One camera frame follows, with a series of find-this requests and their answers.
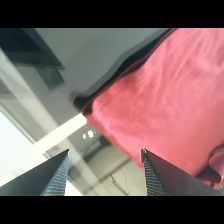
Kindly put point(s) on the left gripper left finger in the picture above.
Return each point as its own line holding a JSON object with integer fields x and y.
{"x": 50, "y": 178}

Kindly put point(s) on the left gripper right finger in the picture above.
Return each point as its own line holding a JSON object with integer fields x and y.
{"x": 166, "y": 180}

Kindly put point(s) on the red garment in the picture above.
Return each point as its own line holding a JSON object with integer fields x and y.
{"x": 166, "y": 100}

